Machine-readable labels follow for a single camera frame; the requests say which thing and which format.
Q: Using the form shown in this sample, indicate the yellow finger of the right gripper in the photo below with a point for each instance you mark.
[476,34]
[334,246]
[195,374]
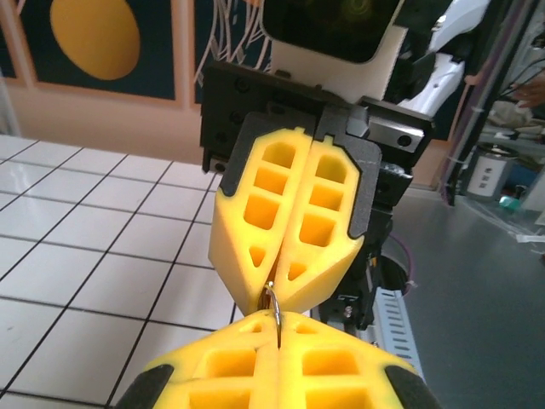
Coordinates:
[340,264]
[230,247]

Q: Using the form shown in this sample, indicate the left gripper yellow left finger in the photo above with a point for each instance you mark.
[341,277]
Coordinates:
[230,375]

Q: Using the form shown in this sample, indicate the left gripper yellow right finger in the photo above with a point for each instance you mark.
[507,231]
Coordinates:
[332,375]

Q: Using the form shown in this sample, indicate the keyring with black tag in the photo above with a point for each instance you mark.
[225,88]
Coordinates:
[277,315]

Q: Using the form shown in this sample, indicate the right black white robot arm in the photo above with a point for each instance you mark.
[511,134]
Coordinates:
[443,72]

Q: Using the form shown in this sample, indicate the white labelled container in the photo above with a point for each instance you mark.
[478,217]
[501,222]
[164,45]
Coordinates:
[489,174]

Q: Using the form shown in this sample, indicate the small teal object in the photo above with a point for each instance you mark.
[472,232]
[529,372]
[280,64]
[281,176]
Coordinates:
[511,203]

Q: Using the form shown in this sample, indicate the person's hand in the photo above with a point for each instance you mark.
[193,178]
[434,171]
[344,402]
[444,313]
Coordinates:
[532,91]

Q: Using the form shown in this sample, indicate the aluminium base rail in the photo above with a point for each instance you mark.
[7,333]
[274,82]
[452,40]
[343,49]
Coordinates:
[323,319]

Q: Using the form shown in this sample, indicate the grey metal base plate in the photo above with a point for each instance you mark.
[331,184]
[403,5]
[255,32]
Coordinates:
[468,319]

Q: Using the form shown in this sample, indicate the aluminium frame post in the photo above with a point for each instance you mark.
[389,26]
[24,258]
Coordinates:
[481,85]
[6,111]

